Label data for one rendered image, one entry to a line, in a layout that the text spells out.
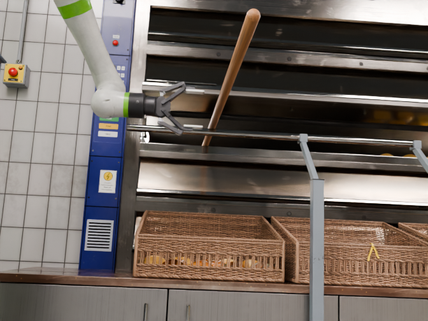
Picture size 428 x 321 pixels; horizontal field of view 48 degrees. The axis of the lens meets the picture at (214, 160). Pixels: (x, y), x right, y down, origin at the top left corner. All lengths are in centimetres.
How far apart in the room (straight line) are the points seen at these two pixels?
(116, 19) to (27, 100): 59
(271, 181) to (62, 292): 110
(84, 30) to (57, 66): 71
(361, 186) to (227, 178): 65
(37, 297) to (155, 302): 40
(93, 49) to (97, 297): 88
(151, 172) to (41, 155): 52
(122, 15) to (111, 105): 85
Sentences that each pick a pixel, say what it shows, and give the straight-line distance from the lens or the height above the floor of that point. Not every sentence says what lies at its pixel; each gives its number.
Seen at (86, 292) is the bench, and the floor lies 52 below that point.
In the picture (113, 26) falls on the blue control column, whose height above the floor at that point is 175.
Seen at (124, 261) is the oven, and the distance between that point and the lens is 229.
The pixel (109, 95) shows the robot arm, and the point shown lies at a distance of 178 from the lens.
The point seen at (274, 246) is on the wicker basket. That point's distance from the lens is 182.
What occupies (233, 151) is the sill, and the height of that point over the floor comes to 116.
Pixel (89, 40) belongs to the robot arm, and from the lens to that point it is 184.
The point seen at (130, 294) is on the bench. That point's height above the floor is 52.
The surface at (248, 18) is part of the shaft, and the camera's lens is 108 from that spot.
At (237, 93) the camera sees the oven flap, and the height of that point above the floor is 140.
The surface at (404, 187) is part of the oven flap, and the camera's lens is 255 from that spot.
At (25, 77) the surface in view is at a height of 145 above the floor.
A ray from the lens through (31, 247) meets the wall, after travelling 238.
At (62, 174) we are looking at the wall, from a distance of 237.
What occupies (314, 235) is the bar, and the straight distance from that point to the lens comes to 174.
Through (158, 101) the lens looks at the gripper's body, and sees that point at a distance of 180.
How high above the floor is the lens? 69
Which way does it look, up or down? 10 degrees up
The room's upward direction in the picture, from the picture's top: 3 degrees clockwise
